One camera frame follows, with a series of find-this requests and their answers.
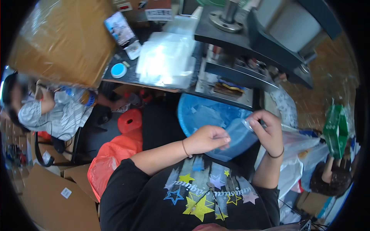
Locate person's left hand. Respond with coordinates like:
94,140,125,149
186,125,231,155

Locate pile of clear plastic bags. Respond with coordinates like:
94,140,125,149
135,15,200,89

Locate blue round tape dispenser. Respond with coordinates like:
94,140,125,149
110,63,128,79

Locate large wrapped cardboard carton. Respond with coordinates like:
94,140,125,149
7,0,117,88

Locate brown hair band bracelet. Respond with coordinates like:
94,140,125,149
182,140,193,158

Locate white plastic bags heap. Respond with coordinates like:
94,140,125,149
254,87,330,200

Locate small white card packet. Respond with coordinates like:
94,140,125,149
126,40,142,60

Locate black chair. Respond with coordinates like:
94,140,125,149
34,127,84,167

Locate red plastic stool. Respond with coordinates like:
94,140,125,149
117,109,143,134

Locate green printed box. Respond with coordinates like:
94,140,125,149
322,104,350,160

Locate black sealing press machine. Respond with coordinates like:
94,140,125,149
194,0,343,110

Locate blue plastic basin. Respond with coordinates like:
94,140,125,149
177,93,260,162

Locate flat cardboard sheets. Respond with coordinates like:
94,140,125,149
22,163,101,231

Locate person's body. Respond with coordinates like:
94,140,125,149
100,154,311,231

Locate person's right hand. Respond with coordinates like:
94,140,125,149
246,109,284,158

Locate clear water bottle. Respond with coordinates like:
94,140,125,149
59,86,96,107

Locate red plastic bag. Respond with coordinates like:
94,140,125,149
87,128,143,203

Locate clear plastic bag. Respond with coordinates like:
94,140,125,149
209,117,260,162

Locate phone with lit screen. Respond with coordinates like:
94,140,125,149
104,12,137,47

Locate dark hair band bracelet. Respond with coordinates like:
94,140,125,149
267,147,285,159

